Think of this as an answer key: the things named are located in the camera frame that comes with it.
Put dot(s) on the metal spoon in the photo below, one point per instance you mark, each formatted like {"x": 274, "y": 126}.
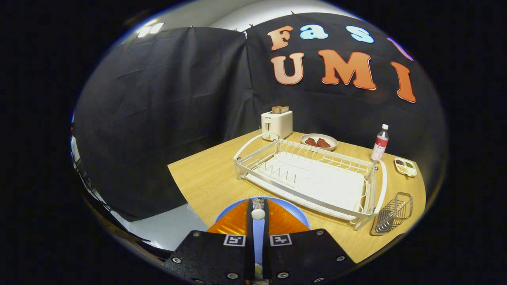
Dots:
{"x": 258, "y": 214}

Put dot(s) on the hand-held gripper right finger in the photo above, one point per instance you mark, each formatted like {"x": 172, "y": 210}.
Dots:
{"x": 266, "y": 245}

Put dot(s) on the white plate with meat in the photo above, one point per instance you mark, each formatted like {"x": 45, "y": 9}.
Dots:
{"x": 319, "y": 142}

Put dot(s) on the ceiling light panel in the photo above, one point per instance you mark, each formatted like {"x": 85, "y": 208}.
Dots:
{"x": 150, "y": 29}

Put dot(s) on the clear bottle red label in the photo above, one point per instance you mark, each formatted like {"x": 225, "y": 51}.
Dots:
{"x": 380, "y": 144}

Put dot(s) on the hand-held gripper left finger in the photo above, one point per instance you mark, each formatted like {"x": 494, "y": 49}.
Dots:
{"x": 250, "y": 245}

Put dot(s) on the white toaster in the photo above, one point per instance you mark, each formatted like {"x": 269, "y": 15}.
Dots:
{"x": 277, "y": 124}

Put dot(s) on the blue plate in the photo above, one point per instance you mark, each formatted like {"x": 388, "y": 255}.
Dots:
{"x": 258, "y": 237}

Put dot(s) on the white divided dish with beans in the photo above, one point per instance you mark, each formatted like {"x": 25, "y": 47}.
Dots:
{"x": 406, "y": 167}

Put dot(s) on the black backdrop cloth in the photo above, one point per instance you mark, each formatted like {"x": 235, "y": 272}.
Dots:
{"x": 158, "y": 118}

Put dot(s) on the toast slices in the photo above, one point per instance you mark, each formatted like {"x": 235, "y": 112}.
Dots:
{"x": 280, "y": 109}

